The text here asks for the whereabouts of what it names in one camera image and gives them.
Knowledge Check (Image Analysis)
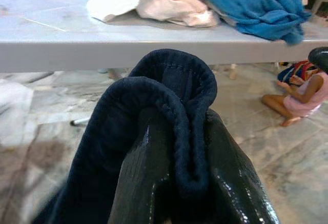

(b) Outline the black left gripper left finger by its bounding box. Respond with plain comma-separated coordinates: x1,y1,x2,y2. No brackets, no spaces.
107,107,185,224

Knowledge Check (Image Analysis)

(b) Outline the red blue child backpack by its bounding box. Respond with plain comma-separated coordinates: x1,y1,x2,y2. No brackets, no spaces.
277,59,320,86

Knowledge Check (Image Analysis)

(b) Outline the white folding table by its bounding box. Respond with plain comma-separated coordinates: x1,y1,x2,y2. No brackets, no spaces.
0,0,328,127

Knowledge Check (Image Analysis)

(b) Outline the navy blue garment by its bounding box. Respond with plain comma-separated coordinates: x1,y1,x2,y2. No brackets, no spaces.
32,49,218,224

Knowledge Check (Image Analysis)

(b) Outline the child in pink dress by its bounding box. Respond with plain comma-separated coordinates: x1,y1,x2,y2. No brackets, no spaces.
261,46,328,127

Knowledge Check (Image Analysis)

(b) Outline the white crumpled cloth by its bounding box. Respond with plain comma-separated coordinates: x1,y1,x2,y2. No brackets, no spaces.
86,0,221,28

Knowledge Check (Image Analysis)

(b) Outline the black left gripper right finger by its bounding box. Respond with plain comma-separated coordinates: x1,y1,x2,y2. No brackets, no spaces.
202,108,280,224

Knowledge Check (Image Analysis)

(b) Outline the blue towel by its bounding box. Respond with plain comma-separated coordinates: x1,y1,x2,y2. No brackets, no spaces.
196,0,312,46

